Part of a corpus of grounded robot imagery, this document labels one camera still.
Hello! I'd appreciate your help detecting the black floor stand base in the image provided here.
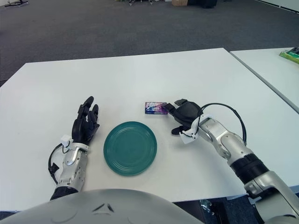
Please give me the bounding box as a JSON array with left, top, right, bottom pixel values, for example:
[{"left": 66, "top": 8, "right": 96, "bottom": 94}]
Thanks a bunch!
[{"left": 5, "top": 0, "right": 30, "bottom": 7}]

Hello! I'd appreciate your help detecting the green flat box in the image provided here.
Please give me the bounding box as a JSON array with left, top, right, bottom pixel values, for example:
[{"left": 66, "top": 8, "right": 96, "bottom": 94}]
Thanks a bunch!
[{"left": 279, "top": 46, "right": 299, "bottom": 64}]

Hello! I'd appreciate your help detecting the black wheeled cart base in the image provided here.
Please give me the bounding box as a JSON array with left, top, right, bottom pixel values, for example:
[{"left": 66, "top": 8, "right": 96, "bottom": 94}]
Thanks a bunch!
[{"left": 127, "top": 0, "right": 164, "bottom": 5}]

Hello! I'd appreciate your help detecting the grey robot torso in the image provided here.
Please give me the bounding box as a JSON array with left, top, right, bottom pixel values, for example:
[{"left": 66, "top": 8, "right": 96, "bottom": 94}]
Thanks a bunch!
[{"left": 0, "top": 188, "right": 212, "bottom": 224}]

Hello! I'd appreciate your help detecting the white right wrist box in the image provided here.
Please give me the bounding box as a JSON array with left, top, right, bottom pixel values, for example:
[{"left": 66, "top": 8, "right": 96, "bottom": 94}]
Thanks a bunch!
[{"left": 179, "top": 130, "right": 198, "bottom": 144}]

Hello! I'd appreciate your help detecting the blue purple gum pack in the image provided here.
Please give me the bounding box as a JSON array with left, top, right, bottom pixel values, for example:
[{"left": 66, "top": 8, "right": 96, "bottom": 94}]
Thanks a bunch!
[{"left": 144, "top": 101, "right": 169, "bottom": 116}]

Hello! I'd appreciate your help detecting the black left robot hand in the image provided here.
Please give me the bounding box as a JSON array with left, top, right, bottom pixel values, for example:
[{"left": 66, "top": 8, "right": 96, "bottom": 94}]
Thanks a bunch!
[{"left": 71, "top": 96, "right": 100, "bottom": 144}]

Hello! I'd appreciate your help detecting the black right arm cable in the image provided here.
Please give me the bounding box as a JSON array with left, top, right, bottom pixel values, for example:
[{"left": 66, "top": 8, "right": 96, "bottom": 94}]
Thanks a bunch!
[{"left": 198, "top": 102, "right": 248, "bottom": 143}]

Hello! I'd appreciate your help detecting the green round plate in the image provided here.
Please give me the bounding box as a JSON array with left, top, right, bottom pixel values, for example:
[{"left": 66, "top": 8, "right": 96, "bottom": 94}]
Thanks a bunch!
[{"left": 103, "top": 121, "right": 158, "bottom": 177}]

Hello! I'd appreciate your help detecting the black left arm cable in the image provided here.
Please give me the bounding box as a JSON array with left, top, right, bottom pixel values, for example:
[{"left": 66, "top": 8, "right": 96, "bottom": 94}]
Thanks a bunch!
[{"left": 48, "top": 143, "right": 66, "bottom": 186}]

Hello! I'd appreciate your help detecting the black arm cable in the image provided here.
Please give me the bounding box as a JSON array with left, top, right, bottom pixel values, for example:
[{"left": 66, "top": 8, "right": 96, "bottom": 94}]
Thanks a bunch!
[
  {"left": 198, "top": 102, "right": 248, "bottom": 143},
  {"left": 48, "top": 143, "right": 66, "bottom": 186}
]

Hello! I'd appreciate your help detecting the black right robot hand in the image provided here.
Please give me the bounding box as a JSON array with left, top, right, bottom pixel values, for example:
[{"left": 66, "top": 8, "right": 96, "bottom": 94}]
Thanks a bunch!
[{"left": 164, "top": 99, "right": 203, "bottom": 136}]

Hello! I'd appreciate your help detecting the black case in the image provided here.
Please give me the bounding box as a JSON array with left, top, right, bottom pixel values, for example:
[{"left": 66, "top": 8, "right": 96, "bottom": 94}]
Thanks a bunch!
[{"left": 188, "top": 0, "right": 218, "bottom": 9}]

